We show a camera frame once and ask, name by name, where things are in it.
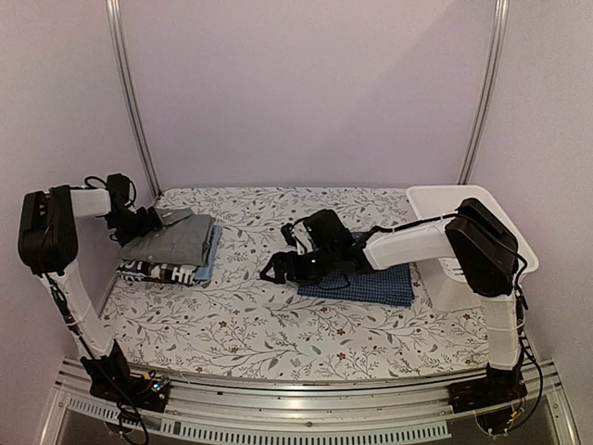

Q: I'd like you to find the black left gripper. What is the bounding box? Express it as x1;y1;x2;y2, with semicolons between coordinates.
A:
107;206;164;251

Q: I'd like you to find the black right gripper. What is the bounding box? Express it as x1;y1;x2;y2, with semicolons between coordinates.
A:
259;247;338;285

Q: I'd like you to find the grey shirt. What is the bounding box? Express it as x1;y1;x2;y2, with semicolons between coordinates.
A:
118;208;215;266

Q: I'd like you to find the light blue shirt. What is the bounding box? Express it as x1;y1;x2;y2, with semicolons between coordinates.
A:
194;225;222;283

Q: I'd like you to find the blue checked long sleeve shirt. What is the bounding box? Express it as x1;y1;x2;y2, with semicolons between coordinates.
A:
296;231;416;308

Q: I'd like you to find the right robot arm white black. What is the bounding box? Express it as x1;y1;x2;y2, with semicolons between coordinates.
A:
259;197;528;404

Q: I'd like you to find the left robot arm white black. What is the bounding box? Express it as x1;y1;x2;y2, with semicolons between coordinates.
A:
18;184;162;402

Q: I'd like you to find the floral white tablecloth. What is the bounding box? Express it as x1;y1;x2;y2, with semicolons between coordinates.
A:
101;187;488;381

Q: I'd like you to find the white plastic basket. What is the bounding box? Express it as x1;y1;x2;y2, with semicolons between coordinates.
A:
405;184;541;314

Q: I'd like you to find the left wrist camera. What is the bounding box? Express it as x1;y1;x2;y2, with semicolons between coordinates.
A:
106;173;137;208

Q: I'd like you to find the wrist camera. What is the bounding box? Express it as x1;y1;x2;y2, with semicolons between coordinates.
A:
281;210;355;254
106;173;137;208

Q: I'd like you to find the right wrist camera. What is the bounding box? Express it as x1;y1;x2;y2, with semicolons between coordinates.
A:
281;210;355;254

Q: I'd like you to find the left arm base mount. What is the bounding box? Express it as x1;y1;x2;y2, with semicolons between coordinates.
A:
90;371;170;413

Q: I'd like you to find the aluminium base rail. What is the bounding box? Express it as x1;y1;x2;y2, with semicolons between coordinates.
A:
33;359;586;444

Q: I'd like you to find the left aluminium frame post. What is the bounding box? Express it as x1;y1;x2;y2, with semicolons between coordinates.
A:
105;0;162;197

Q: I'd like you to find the aluminium frame post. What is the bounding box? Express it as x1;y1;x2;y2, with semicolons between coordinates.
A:
105;0;162;197
457;0;510;185

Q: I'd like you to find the right aluminium frame post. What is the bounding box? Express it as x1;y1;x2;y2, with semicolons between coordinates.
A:
457;0;510;185

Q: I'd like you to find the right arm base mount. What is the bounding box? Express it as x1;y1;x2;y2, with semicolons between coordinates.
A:
448;367;527;413

